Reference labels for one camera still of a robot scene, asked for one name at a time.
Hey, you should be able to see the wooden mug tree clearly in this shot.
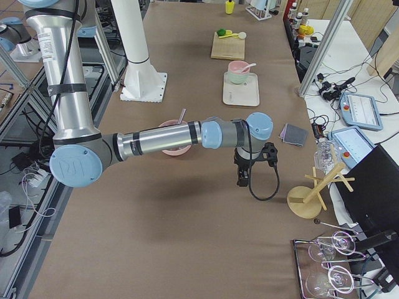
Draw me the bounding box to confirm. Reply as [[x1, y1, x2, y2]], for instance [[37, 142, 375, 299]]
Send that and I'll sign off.
[[287, 161, 355, 219]]

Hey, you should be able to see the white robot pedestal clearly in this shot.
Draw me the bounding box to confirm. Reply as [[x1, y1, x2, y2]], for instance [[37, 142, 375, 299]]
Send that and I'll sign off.
[[112, 0, 167, 103]]

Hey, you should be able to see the aluminium frame post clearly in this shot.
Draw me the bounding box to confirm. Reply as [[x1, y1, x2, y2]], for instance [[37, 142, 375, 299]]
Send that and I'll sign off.
[[298, 0, 353, 98]]

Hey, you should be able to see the yellow plastic cup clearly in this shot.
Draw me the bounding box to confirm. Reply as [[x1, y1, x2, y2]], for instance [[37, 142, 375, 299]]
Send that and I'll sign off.
[[225, 0, 235, 14]]

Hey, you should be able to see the grey folded cloth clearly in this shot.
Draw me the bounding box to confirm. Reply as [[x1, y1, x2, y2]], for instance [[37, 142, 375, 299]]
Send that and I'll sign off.
[[279, 123, 309, 147]]

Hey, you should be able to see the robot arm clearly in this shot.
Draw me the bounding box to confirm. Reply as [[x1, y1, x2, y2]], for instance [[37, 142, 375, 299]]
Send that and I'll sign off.
[[23, 1, 277, 187]]

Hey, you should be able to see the black computer monitor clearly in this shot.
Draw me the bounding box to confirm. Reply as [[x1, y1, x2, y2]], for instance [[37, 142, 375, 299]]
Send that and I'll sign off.
[[334, 145, 398, 283]]

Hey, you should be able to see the large pink bowl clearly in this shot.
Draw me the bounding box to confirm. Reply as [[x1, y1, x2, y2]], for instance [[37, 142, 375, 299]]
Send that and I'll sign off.
[[159, 120, 191, 156]]

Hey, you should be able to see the teach pendant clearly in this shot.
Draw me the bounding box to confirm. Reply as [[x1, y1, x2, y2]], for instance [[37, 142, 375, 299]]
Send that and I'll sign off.
[[327, 126, 375, 169], [340, 92, 383, 131]]

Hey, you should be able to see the white ceramic spoon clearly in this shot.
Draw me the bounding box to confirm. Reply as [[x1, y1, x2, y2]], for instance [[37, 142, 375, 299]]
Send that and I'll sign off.
[[237, 63, 257, 74]]

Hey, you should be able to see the green bowl stack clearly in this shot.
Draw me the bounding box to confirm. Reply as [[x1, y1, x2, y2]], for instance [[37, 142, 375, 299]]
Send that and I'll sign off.
[[227, 70, 249, 84]]

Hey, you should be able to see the upper teach pendant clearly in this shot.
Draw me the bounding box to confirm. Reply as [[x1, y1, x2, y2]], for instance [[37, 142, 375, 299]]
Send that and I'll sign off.
[[340, 92, 383, 131]]

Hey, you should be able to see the cream serving tray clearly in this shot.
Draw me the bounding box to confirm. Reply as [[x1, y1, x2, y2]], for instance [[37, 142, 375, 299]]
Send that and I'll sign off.
[[223, 72, 260, 107]]

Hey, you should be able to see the wooden cutting board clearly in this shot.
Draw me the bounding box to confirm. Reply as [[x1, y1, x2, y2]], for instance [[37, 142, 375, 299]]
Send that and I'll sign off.
[[211, 32, 246, 60]]

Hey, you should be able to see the green toy lime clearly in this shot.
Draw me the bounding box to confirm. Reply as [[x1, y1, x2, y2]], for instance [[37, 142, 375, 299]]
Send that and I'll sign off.
[[216, 29, 226, 36]]

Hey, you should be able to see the small pink bowl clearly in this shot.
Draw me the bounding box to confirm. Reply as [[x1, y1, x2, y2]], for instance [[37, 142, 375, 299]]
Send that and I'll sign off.
[[228, 60, 250, 75]]

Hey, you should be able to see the lower teach pendant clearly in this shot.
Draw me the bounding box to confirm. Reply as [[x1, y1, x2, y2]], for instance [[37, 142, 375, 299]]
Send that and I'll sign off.
[[327, 126, 375, 169]]

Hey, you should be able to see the metal ice scoop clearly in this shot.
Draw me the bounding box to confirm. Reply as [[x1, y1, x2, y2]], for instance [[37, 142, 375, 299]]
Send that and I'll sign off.
[[177, 108, 186, 125]]

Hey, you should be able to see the white wire cup rack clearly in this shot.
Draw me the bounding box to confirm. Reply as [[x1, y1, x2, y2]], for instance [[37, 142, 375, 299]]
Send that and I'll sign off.
[[246, 0, 276, 21]]

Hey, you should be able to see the wine glass rack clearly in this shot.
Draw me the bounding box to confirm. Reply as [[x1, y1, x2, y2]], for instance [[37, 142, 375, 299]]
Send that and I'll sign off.
[[293, 218, 382, 298]]

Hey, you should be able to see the clear plastic bottle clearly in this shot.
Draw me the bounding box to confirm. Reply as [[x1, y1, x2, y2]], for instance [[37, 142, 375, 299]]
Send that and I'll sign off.
[[314, 140, 342, 173]]

